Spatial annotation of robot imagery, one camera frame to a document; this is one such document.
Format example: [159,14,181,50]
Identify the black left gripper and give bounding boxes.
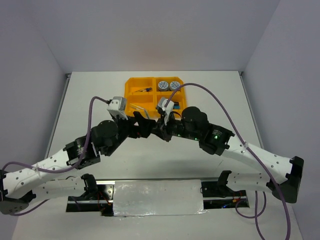
[104,111,155,157]

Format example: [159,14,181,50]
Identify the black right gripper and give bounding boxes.
[151,110,200,142]

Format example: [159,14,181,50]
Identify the yellow clear pen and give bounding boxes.
[129,103,144,110]

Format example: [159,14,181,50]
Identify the black highlighter blue tip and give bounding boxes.
[173,101,183,110]

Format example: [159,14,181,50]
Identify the small glue bottle blue cap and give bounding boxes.
[131,87,153,95]

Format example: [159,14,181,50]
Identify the round blue-white tin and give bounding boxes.
[157,80,170,92]
[169,80,181,92]

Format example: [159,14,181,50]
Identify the green clear pen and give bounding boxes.
[135,106,150,119]

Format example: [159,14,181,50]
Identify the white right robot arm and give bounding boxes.
[154,106,304,204]

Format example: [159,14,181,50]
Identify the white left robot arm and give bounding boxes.
[0,111,156,216]

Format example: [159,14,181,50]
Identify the orange four-compartment organizer tray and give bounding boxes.
[124,76,184,119]

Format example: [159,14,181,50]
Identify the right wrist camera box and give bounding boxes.
[156,97,174,126]

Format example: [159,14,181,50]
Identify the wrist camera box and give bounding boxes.
[107,96,128,120]
[156,97,174,126]

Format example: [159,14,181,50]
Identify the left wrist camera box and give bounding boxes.
[107,96,128,120]

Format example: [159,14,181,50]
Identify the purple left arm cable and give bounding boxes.
[2,96,112,216]

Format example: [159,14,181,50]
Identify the foil-covered base plate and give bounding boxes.
[113,179,206,217]

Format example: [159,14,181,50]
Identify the black mounting rail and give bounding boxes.
[65,177,249,217]

